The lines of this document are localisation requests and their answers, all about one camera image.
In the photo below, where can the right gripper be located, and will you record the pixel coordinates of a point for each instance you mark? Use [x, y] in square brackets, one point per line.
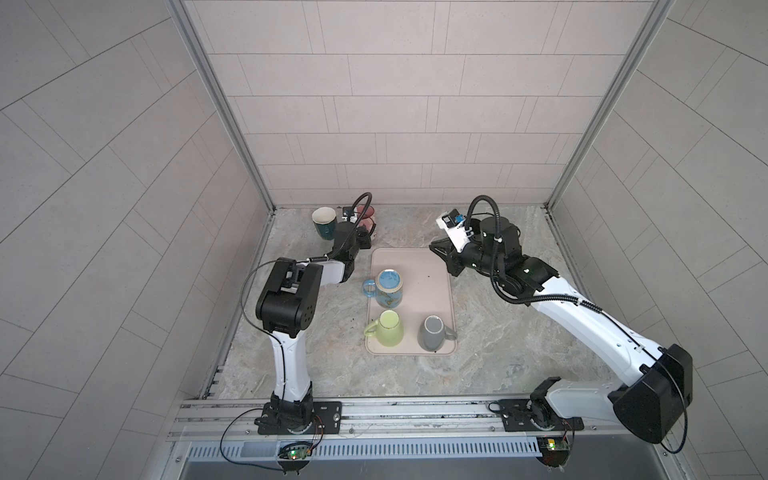
[452, 258]

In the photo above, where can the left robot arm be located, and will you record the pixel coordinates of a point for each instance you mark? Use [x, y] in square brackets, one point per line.
[286, 307]

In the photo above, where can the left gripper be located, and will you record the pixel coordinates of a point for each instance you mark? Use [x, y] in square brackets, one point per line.
[362, 235]

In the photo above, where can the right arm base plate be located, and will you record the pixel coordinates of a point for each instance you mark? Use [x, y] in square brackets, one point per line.
[528, 415]

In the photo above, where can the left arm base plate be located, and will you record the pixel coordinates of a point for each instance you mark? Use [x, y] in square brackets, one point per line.
[327, 415]

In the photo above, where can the circuit board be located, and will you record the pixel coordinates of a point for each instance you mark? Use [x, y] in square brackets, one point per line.
[296, 451]
[555, 451]

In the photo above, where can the aluminium mounting rail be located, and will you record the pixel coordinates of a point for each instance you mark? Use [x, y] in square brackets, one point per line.
[363, 418]

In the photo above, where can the left circuit board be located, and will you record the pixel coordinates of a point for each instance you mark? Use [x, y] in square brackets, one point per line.
[296, 451]

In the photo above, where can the grey mug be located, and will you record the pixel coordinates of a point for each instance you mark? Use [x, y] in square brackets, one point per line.
[434, 333]

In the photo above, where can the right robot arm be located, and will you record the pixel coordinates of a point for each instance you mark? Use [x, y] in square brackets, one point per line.
[653, 385]

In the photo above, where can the left corner metal profile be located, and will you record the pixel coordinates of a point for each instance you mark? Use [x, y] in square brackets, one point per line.
[192, 41]

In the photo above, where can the white ventilation grille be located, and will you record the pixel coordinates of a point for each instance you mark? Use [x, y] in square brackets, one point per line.
[373, 449]

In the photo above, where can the beige tray mat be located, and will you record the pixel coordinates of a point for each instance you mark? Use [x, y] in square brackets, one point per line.
[426, 292]

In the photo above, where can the right circuit board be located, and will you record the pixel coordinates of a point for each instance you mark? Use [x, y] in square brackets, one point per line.
[555, 451]

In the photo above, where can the right corner metal profile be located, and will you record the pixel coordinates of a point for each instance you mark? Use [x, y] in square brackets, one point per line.
[646, 34]

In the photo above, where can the light green mug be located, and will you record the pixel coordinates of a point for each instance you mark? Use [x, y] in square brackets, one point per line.
[388, 329]

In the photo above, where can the corner metal profile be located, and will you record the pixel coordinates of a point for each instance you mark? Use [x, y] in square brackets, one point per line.
[192, 41]
[646, 34]

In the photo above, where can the blue patterned mug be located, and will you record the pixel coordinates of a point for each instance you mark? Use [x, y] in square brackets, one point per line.
[386, 289]

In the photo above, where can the dark green mug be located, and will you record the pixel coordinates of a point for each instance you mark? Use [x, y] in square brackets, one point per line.
[325, 222]

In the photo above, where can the pink patterned mug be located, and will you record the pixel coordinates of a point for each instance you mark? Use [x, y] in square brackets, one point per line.
[367, 218]

